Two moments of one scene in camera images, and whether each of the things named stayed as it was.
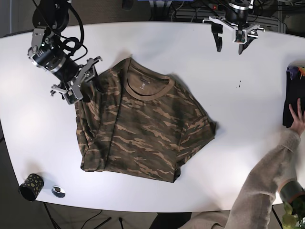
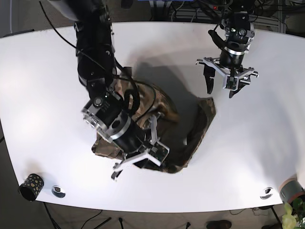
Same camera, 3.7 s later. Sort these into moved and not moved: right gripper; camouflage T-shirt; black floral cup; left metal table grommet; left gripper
Moved: camouflage T-shirt; left gripper; right gripper
Not moved: black floral cup; left metal table grommet
